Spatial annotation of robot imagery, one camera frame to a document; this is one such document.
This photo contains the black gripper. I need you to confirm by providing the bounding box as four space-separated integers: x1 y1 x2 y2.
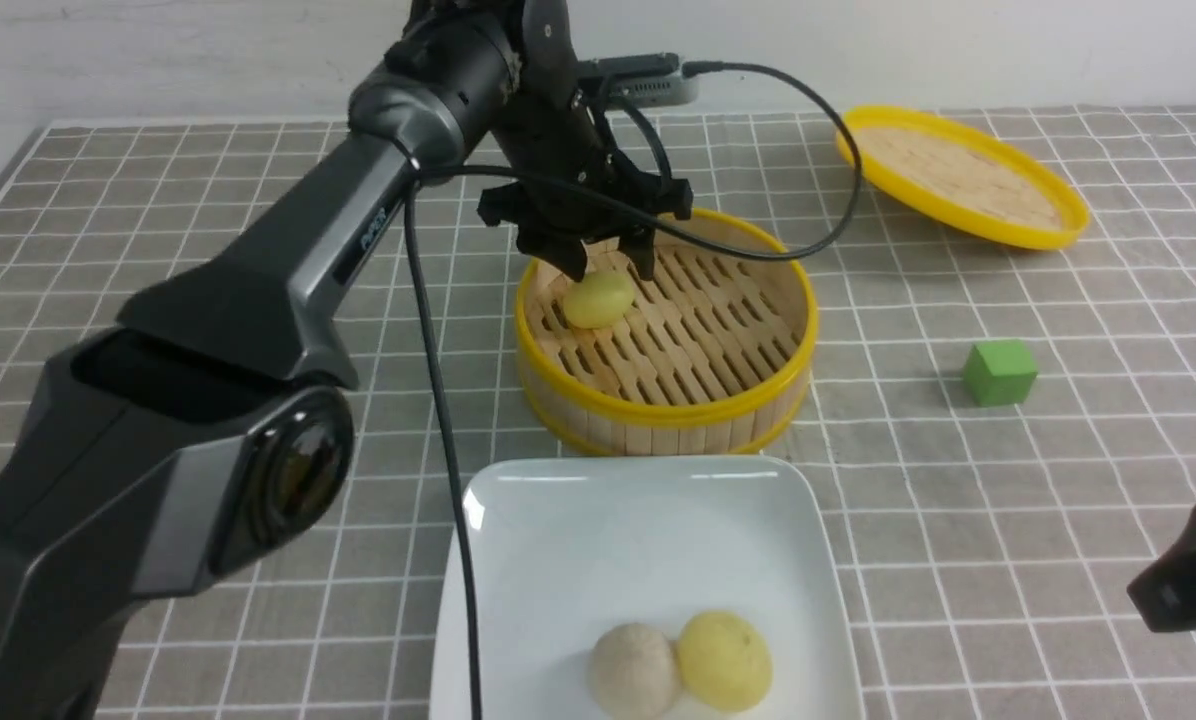
476 60 694 282

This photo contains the yellow steamed bun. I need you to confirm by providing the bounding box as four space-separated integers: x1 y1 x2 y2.
560 269 636 331
676 610 775 714

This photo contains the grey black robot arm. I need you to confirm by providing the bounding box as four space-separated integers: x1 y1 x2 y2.
0 1 1196 719

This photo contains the white square plate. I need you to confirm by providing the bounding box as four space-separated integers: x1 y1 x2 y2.
464 454 866 719

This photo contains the beige steamed bun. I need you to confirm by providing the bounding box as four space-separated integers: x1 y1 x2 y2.
586 623 682 719

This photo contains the bamboo steamer basket yellow rim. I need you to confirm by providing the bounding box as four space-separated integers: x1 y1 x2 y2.
514 233 819 456

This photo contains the grey checked tablecloth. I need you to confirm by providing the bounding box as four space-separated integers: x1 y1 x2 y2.
0 108 1196 719

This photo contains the green cube block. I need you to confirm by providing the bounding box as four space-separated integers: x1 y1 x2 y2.
962 340 1038 407

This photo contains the yellow rimmed bamboo steamer lid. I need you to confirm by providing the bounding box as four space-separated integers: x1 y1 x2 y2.
836 105 1090 251

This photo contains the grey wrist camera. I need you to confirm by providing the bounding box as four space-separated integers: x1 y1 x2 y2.
576 53 698 108

